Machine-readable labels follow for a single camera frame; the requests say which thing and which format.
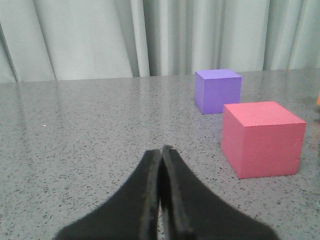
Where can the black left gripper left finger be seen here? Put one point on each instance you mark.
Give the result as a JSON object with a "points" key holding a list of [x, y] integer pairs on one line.
{"points": [[130, 214]]}

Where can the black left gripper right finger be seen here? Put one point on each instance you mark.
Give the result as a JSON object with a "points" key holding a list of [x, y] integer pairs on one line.
{"points": [[191, 211]]}

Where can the red foam cube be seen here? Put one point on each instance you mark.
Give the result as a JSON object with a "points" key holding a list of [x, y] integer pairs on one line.
{"points": [[262, 139]]}

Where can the purple foam cube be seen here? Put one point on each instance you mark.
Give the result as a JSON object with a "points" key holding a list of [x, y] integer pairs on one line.
{"points": [[215, 88]]}

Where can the pale green curtain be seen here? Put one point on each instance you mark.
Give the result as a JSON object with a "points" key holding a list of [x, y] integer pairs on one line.
{"points": [[53, 40]]}

